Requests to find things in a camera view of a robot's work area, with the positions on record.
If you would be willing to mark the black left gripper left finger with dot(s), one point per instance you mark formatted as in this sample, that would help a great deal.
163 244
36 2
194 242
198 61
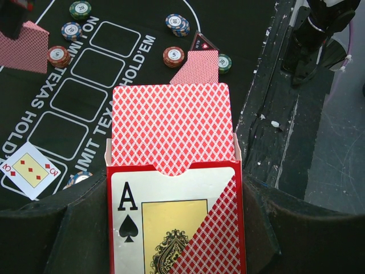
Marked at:
63 233

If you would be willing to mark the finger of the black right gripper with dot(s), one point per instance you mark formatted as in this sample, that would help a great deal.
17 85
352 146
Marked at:
13 15

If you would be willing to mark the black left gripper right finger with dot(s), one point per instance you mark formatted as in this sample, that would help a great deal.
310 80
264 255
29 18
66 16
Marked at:
284 234

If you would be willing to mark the red back card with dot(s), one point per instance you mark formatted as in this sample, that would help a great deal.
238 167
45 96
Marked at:
28 52

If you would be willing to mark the blue chips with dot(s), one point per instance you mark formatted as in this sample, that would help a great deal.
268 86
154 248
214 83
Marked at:
82 175
71 31
179 26

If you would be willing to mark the red chips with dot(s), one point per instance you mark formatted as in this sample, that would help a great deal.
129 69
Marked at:
173 56
58 56

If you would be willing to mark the green chips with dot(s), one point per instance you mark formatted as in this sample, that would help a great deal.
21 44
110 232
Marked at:
80 10

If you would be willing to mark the face up card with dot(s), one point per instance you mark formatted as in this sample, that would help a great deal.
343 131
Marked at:
30 170

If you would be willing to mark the red playing card box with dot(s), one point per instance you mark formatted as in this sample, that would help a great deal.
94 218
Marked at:
174 181

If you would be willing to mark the green chip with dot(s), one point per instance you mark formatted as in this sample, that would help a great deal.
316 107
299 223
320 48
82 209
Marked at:
224 63

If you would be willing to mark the red back cards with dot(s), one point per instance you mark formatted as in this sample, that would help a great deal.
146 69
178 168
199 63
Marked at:
200 67

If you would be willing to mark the red triangular acrylic marker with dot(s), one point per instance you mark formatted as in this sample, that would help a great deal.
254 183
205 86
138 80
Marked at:
201 43

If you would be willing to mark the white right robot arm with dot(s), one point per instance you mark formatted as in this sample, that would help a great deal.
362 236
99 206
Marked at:
325 19

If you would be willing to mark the black poker table mat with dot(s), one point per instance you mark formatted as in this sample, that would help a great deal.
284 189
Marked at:
66 113

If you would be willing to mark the aluminium front rail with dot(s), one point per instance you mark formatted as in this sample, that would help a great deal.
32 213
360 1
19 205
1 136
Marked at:
308 141

